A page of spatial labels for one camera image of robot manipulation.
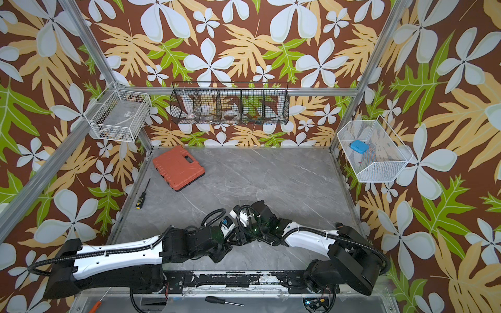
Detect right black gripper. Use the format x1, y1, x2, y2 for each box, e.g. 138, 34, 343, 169
225, 223, 270, 247

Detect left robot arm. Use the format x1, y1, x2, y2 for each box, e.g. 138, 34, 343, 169
27, 209, 236, 299

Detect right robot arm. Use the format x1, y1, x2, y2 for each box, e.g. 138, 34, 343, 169
230, 201, 390, 296

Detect red plastic tool case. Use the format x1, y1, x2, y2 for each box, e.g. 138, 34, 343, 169
153, 146, 206, 191

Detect black screwdriver front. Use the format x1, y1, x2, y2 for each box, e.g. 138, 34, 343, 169
205, 296, 243, 306

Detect black yellow screwdriver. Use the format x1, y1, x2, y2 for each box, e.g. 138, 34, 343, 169
136, 179, 151, 210

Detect blue object in basket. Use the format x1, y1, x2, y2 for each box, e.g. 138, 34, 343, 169
349, 140, 369, 155

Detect white mesh basket right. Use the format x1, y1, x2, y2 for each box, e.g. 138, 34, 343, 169
337, 116, 413, 183

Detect black wire basket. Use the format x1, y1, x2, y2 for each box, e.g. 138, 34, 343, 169
169, 82, 290, 125

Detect orange handled tool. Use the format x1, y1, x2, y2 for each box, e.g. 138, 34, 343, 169
89, 293, 107, 313

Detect white wire basket left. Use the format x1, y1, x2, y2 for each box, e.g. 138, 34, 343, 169
87, 85, 151, 143

